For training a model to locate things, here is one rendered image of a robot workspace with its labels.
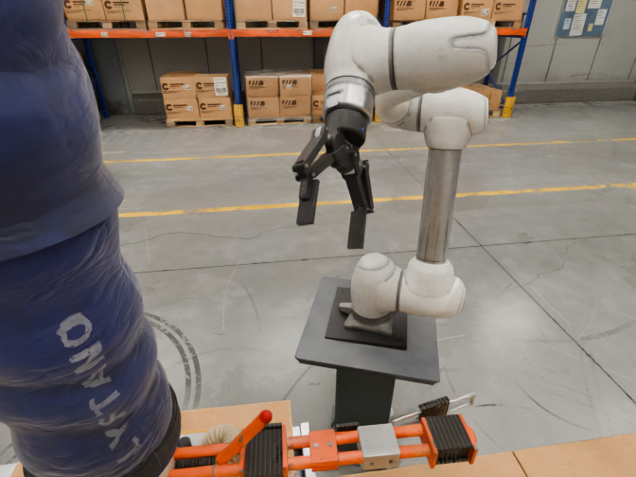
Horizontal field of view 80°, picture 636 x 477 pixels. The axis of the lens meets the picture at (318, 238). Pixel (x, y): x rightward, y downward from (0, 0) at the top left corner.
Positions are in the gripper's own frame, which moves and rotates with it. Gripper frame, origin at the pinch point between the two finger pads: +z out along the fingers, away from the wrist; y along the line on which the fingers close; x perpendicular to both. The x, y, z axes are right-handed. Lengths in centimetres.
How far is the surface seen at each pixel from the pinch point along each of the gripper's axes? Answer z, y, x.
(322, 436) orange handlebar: 34.7, -18.3, -10.9
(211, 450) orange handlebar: 39.5, -4.7, -26.0
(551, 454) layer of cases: 43, -113, 13
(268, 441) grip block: 36.6, -11.3, -18.2
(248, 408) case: 35, -24, -39
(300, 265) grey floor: -42, -183, -175
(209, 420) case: 39, -17, -44
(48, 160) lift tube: 5.0, 38.2, -3.2
